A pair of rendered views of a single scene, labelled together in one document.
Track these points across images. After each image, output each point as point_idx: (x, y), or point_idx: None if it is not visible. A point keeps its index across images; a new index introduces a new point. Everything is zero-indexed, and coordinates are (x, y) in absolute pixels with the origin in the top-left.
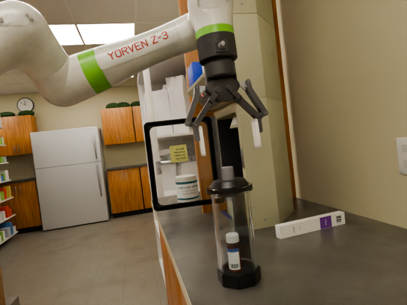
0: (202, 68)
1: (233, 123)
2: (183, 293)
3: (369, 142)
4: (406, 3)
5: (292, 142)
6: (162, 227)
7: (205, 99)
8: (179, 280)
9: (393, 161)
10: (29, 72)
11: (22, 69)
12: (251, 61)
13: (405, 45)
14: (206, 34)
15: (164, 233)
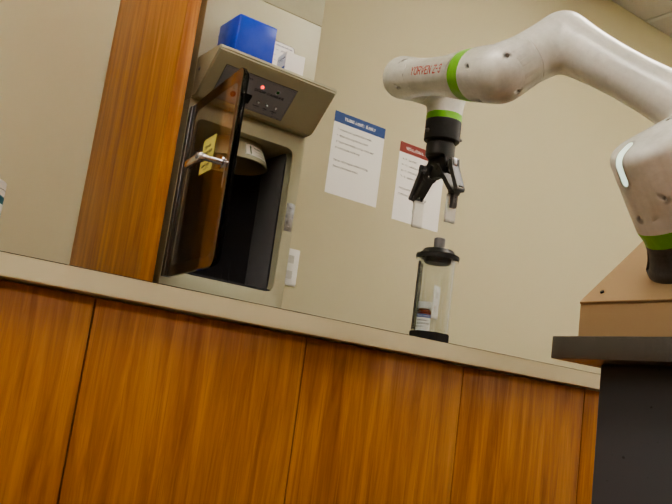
0: (290, 57)
1: (254, 153)
2: (442, 357)
3: None
4: (316, 132)
5: (78, 193)
6: (251, 302)
7: (253, 92)
8: (426, 350)
9: None
10: (549, 76)
11: (556, 72)
12: None
13: (307, 166)
14: (461, 124)
15: (288, 310)
